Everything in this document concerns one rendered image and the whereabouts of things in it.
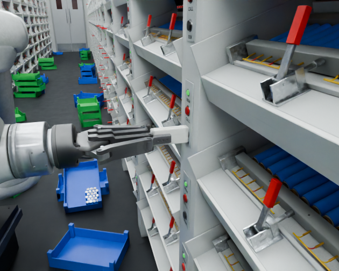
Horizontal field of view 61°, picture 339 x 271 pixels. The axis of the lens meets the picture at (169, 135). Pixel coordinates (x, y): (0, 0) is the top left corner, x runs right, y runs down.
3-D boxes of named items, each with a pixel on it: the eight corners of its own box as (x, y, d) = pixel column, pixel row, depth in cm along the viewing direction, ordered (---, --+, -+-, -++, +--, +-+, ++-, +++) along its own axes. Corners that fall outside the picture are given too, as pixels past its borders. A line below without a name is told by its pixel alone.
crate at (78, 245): (49, 266, 126) (46, 252, 123) (72, 235, 144) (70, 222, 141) (114, 277, 121) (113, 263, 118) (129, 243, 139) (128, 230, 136)
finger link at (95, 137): (87, 134, 49) (87, 137, 48) (152, 128, 51) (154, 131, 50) (90, 155, 50) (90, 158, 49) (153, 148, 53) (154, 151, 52)
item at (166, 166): (185, 241, 71) (165, 200, 65) (141, 144, 125) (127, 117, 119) (257, 203, 73) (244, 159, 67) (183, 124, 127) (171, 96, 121)
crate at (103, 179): (57, 201, 171) (55, 190, 168) (60, 184, 189) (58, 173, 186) (109, 194, 178) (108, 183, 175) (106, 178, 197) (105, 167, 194)
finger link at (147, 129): (90, 152, 51) (89, 149, 52) (151, 145, 54) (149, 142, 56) (87, 132, 50) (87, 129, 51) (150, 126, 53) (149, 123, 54)
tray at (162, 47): (189, 88, 57) (163, 18, 50) (137, 54, 111) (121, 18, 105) (279, 46, 58) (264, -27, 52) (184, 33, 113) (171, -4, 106)
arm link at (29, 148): (15, 190, 45) (56, 184, 46) (3, 135, 41) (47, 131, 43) (26, 163, 53) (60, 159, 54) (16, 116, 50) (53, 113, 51)
